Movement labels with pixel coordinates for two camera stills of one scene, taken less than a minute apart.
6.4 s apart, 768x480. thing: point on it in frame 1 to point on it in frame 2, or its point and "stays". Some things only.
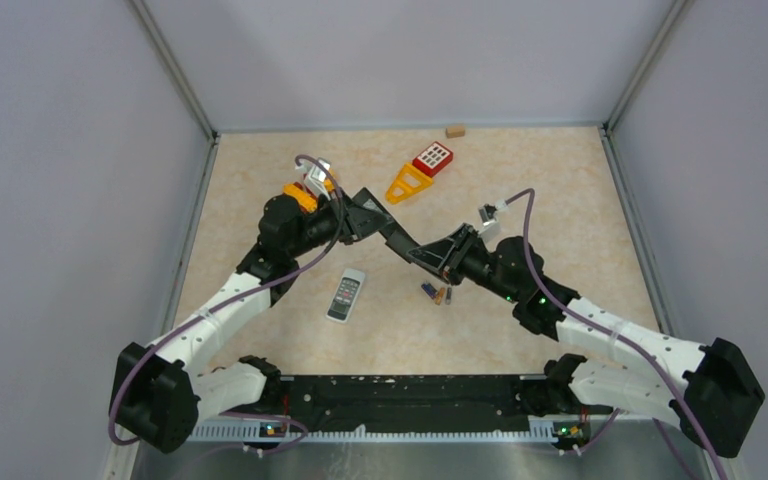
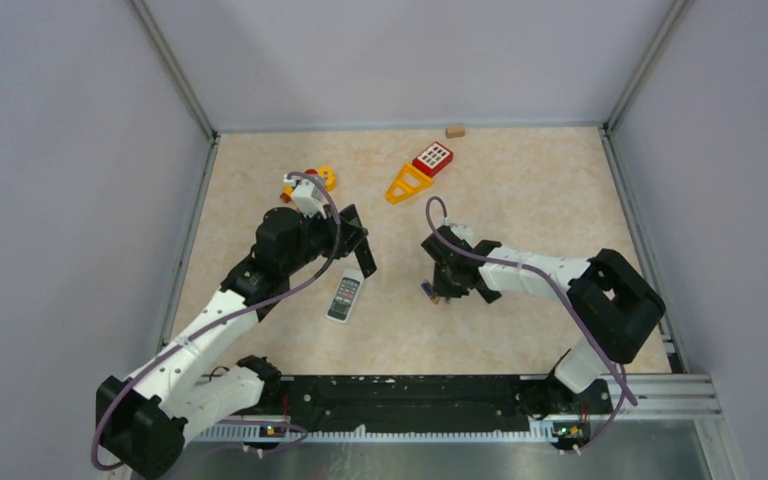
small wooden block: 455,132 stays
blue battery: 429,289 stays
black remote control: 398,240 to 365,257
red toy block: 433,158 stays
